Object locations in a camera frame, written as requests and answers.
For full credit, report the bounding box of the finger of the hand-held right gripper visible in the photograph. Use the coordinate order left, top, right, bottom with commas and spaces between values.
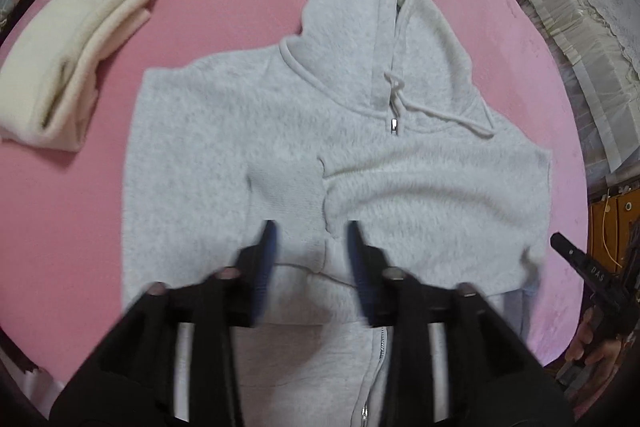
550, 232, 626, 340

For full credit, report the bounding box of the light grey zip hoodie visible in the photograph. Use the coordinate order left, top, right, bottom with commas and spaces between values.
122, 0, 553, 427

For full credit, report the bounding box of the black cloth item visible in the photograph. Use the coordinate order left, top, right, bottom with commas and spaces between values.
10, 0, 38, 24

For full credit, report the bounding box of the cream folded garment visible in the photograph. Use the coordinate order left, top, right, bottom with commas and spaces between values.
0, 0, 157, 152

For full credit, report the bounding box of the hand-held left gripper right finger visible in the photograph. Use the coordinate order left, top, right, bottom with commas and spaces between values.
347, 221, 576, 427

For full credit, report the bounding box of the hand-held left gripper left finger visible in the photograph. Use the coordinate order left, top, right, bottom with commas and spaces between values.
50, 219, 278, 427

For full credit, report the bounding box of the person's right hand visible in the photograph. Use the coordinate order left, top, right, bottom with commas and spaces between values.
567, 307, 628, 403

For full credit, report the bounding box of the wooden drawer cabinet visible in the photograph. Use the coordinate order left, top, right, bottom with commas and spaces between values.
587, 177, 640, 268

